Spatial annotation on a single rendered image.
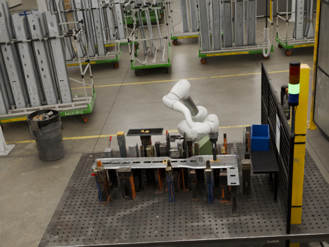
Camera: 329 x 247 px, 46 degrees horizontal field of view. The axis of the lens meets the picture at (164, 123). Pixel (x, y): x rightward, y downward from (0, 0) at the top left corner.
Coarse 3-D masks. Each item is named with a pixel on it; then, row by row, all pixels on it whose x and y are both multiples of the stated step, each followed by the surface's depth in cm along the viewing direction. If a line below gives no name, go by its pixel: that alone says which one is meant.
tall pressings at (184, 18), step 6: (180, 0) 1222; (186, 0) 1221; (192, 0) 1228; (186, 6) 1231; (192, 6) 1234; (210, 6) 1200; (186, 12) 1241; (192, 12) 1241; (210, 12) 1253; (222, 12) 1207; (186, 18) 1248; (192, 18) 1247; (210, 18) 1257; (222, 18) 1239; (186, 24) 1254; (192, 24) 1253; (210, 24) 1264; (222, 24) 1223; (186, 30) 1262; (192, 30) 1256; (222, 30) 1225
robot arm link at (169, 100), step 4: (164, 96) 379; (168, 96) 374; (172, 96) 372; (176, 96) 372; (164, 100) 375; (168, 100) 372; (172, 100) 370; (176, 100) 370; (168, 104) 371; (172, 104) 368; (172, 108) 370
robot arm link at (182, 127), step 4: (184, 120) 426; (180, 124) 422; (184, 124) 420; (180, 128) 421; (184, 128) 420; (188, 128) 420; (180, 132) 424; (188, 132) 421; (188, 136) 423; (192, 136) 423; (192, 140) 425
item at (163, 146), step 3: (162, 144) 380; (165, 144) 379; (162, 147) 375; (165, 147) 375; (162, 150) 377; (165, 150) 376; (162, 153) 378; (165, 153) 377; (162, 156) 379; (165, 156) 379; (162, 162) 383; (162, 168) 386
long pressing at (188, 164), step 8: (96, 160) 378; (104, 160) 377; (120, 160) 374; (128, 160) 372; (136, 160) 371; (144, 160) 369; (152, 160) 368; (160, 160) 366; (176, 160) 363; (184, 160) 362; (192, 160) 361; (224, 160) 354; (232, 160) 353; (104, 168) 364; (112, 168) 362; (136, 168) 359; (144, 168) 358; (192, 168) 349; (200, 168) 348
